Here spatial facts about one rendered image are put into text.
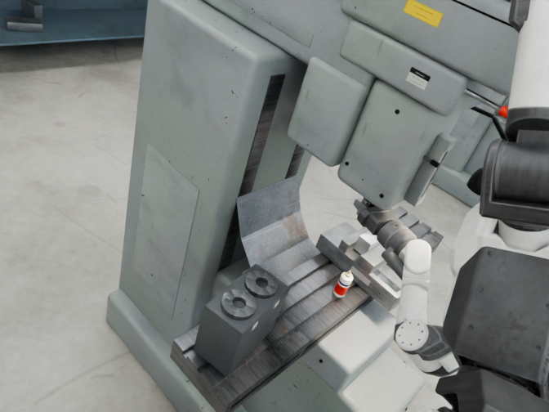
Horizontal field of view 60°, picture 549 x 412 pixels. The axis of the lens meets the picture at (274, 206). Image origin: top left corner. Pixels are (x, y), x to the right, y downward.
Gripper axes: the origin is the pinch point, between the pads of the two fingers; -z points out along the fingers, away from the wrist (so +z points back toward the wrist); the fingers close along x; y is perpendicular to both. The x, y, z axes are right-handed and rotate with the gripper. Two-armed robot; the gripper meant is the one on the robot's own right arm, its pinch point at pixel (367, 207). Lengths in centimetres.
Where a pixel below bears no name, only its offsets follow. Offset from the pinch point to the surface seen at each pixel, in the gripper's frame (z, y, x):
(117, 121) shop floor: -257, 121, 6
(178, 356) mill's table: 10, 38, 57
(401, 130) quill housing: 6.3, -30.6, 8.6
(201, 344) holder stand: 13, 29, 53
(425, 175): 11.5, -19.9, -1.6
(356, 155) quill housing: -1.8, -17.8, 11.2
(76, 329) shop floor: -70, 123, 68
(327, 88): -14.9, -30.6, 17.7
